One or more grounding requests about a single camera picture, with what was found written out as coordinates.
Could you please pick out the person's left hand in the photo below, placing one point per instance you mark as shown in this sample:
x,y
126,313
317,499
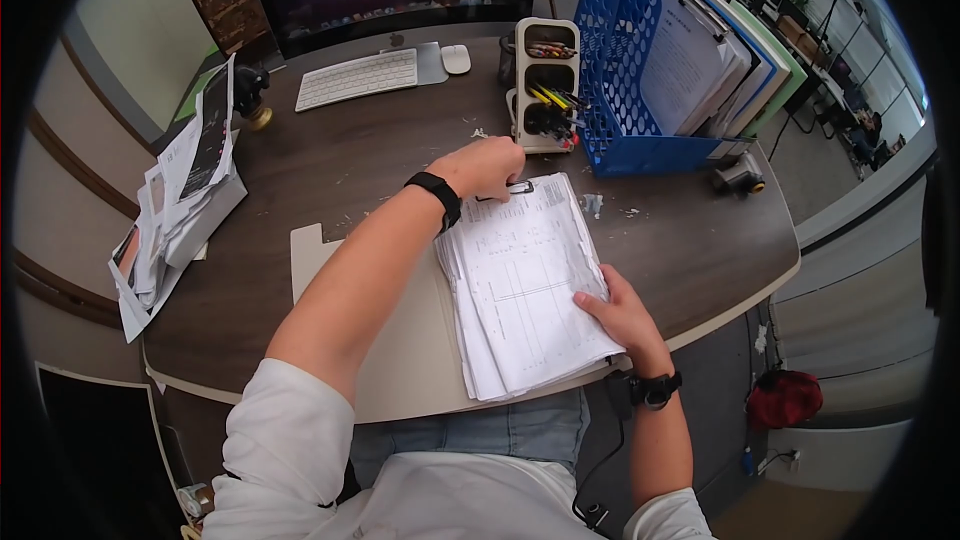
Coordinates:
x,y
480,165

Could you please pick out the person's right hand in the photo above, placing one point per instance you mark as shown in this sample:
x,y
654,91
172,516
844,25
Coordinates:
x,y
626,319

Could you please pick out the person's right thumb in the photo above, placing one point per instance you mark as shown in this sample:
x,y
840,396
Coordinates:
x,y
592,305

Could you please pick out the person's right fingers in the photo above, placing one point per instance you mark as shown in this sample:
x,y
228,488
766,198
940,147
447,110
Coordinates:
x,y
611,281

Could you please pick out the person's left fingers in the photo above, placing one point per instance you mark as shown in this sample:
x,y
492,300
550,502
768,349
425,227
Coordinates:
x,y
506,184

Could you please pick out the black binder clip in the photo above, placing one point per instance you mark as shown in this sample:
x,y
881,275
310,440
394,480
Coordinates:
x,y
517,189

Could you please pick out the stack of white paper sheets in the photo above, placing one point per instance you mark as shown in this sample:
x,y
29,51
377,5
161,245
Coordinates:
x,y
525,285

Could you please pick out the black wrist band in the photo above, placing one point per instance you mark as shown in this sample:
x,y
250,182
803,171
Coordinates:
x,y
645,390
437,199

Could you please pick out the beige pen holder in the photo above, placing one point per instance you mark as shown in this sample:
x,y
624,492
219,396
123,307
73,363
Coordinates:
x,y
546,86

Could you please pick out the white computer mouse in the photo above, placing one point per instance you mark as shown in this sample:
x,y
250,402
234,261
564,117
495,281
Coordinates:
x,y
455,58

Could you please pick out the blue file rack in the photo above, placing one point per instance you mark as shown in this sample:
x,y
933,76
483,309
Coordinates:
x,y
637,82

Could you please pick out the grey tape dispenser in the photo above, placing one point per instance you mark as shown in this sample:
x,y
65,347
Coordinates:
x,y
739,174

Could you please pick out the person's legs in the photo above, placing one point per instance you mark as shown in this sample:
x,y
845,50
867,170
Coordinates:
x,y
480,431

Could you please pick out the white keyboard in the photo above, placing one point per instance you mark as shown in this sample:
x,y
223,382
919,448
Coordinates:
x,y
357,79

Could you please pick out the beige file folder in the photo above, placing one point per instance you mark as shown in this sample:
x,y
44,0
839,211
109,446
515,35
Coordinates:
x,y
390,345

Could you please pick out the red bag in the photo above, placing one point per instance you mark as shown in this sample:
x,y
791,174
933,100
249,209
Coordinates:
x,y
784,397

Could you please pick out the white clipboard with papers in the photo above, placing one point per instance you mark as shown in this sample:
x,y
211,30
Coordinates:
x,y
686,64

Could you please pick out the person's body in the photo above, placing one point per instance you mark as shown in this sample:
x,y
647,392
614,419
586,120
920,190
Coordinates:
x,y
390,465

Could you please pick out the black and gold stamp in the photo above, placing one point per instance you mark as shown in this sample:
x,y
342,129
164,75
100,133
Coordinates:
x,y
251,94

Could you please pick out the pile of papers and booklets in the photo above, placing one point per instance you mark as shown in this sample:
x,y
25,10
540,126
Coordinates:
x,y
180,195

